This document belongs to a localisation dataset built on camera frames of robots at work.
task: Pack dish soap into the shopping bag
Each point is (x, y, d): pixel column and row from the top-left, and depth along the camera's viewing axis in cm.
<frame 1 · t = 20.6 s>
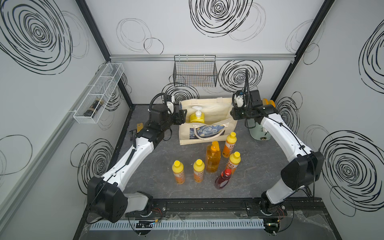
left hand: (181, 110, 77), fingers open
right hand: (234, 111, 83), fingers open
cream canvas shopping bag: (219, 124, 86), point 20 cm above the table
yellow pump soap bottle: (197, 117, 86), point 22 cm above the table
amber dish soap bottle: (211, 158, 75), point 18 cm above the table
orange bottle yellow cap: (231, 141, 79), point 20 cm above the table
orange bottle yellow cap 2: (234, 160, 72), point 20 cm above the table
orange bottle yellow cap 3: (198, 167, 68), point 21 cm above the table
orange bottle yellow cap 4: (178, 170, 69), point 20 cm above the table
red liquid bottle: (222, 180, 72), point 13 cm above the table

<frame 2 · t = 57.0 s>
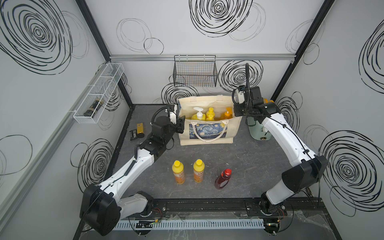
left hand: (181, 116, 76), fingers open
right hand: (239, 106, 79), fingers closed
amber dish soap bottle: (228, 114, 88), point 22 cm above the table
orange bottle yellow cap: (210, 112, 90), point 22 cm above the table
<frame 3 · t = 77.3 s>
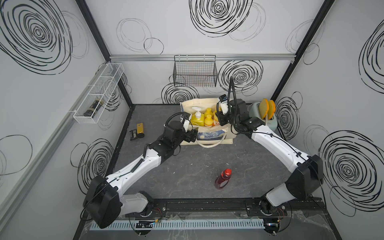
left hand: (190, 125, 79), fingers open
right hand: (220, 111, 80), fingers open
orange bottle yellow cap 2: (208, 121, 86), point 20 cm above the table
yellow toast slice: (263, 108, 93), point 20 cm above the table
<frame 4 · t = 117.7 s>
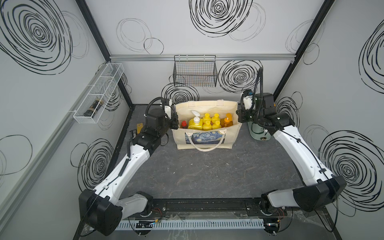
left hand: (175, 112, 75), fingers closed
right hand: (238, 110, 74), fingers closed
cream canvas shopping bag: (207, 140, 86), point 14 cm above the table
yellow pump soap bottle: (196, 123, 84), point 21 cm above the table
orange bottle yellow cap: (207, 117, 86), point 22 cm above the table
orange bottle yellow cap 2: (207, 125, 83), point 22 cm above the table
red liquid bottle: (184, 124, 86), point 19 cm above the table
